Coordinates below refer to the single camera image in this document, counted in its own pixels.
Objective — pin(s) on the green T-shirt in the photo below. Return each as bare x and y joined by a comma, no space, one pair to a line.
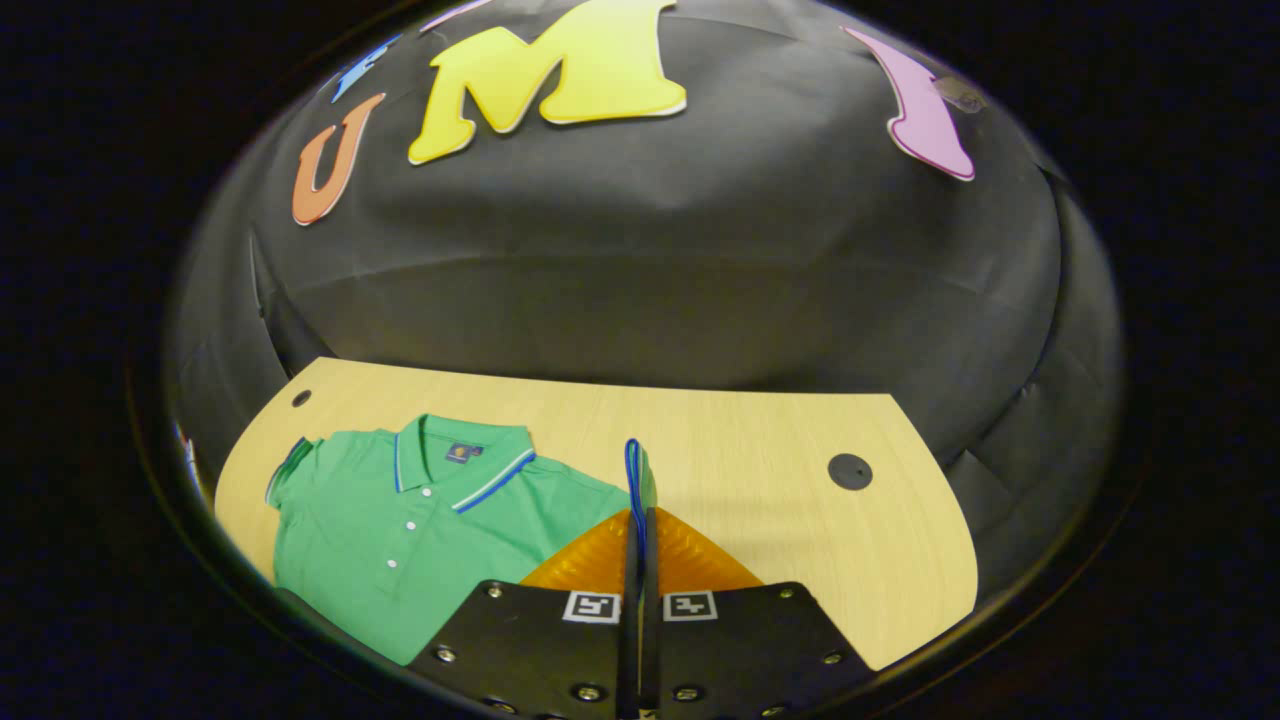
400,560

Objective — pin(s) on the tan tape piece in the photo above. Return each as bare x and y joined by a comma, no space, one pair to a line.
960,95

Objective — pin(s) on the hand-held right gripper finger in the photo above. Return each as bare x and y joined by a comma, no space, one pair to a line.
650,650
630,650

